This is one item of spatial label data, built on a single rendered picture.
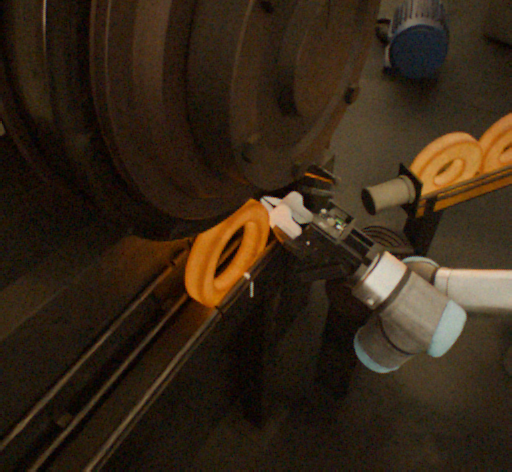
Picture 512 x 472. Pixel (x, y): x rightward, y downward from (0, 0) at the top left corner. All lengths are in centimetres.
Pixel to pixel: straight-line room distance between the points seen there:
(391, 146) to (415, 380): 115
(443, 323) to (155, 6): 61
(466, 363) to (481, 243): 53
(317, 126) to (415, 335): 39
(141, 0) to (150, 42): 3
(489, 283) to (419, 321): 18
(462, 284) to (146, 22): 72
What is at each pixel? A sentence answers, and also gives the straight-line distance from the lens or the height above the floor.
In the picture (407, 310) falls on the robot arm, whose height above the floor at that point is 71.
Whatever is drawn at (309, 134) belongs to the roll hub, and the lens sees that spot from 55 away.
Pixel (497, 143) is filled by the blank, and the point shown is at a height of 75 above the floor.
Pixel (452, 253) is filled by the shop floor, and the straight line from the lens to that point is 190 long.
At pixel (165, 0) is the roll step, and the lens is 37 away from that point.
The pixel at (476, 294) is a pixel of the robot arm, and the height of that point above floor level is 65.
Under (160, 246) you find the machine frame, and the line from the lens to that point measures 71.
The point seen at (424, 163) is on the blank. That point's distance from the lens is 100.
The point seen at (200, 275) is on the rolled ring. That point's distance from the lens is 69.
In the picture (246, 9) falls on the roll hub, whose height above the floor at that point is 119.
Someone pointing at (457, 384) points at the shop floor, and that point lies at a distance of 159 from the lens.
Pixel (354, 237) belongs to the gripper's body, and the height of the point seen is 77.
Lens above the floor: 133
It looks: 45 degrees down
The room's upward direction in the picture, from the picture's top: straight up
